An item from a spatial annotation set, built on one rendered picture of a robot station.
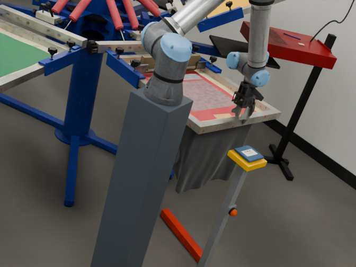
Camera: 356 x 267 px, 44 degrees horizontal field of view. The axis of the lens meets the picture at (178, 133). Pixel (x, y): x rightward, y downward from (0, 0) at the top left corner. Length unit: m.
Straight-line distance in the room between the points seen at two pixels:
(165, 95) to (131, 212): 0.55
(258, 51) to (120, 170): 0.73
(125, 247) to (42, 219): 0.90
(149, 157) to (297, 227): 1.90
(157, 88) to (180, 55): 0.15
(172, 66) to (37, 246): 1.45
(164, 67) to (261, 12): 0.42
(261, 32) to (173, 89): 0.41
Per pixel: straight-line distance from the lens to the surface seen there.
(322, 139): 4.29
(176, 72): 1.59
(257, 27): 1.74
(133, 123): 1.70
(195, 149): 2.16
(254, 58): 1.80
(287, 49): 3.23
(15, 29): 2.64
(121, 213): 1.93
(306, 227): 3.44
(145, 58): 2.36
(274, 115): 2.33
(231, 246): 2.96
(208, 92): 2.40
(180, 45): 1.58
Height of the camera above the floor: 1.92
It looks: 29 degrees down
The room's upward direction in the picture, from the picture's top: 17 degrees clockwise
